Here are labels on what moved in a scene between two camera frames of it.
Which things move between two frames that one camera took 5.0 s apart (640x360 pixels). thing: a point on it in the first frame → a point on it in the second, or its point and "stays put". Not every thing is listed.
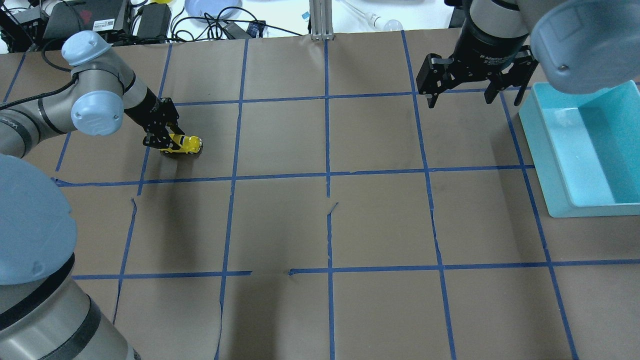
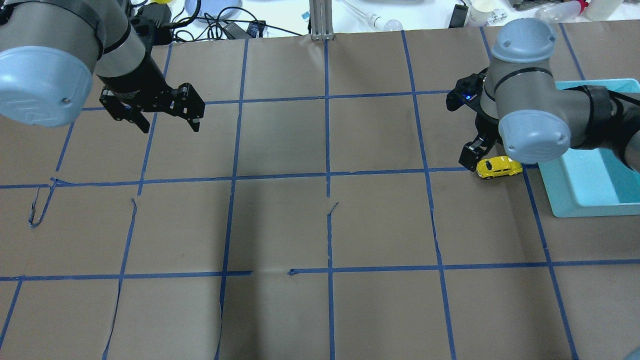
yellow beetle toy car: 188,144 → 498,166
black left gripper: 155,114 → 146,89
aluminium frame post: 321,18 stays put
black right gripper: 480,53 → 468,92
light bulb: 376,21 stays put
